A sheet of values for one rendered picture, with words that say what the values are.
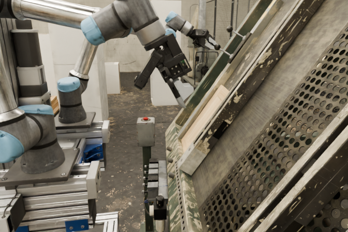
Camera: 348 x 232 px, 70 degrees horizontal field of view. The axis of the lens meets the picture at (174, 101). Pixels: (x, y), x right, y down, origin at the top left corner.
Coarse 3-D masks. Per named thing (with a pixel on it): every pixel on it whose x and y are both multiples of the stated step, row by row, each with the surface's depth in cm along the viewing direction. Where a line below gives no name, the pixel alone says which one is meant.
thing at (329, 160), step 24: (336, 120) 51; (312, 144) 53; (336, 144) 48; (312, 168) 50; (336, 168) 48; (288, 192) 52; (312, 192) 50; (336, 192) 50; (264, 216) 55; (288, 216) 51; (312, 216) 51
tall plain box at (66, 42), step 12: (48, 24) 309; (60, 36) 315; (72, 36) 317; (84, 36) 319; (60, 48) 318; (72, 48) 321; (60, 60) 322; (72, 60) 325; (96, 60) 330; (60, 72) 326; (96, 72) 334; (96, 84) 338; (84, 96) 340; (96, 96) 343; (84, 108) 345; (96, 108) 347; (96, 120) 352
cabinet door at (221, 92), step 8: (224, 88) 133; (216, 96) 137; (224, 96) 127; (208, 104) 141; (216, 104) 131; (208, 112) 135; (200, 120) 139; (192, 128) 143; (200, 128) 132; (184, 136) 147; (192, 136) 137; (184, 144) 139
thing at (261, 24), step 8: (280, 0) 131; (272, 8) 132; (264, 16) 133; (272, 16) 133; (256, 24) 137; (264, 24) 134; (256, 32) 135; (248, 40) 136; (248, 48) 137; (240, 56) 138; (232, 64) 139; (224, 72) 140; (232, 72) 141; (216, 80) 145; (224, 80) 142; (216, 88) 143; (208, 96) 144; (200, 104) 147; (200, 112) 146; (192, 120) 147; (184, 128) 149
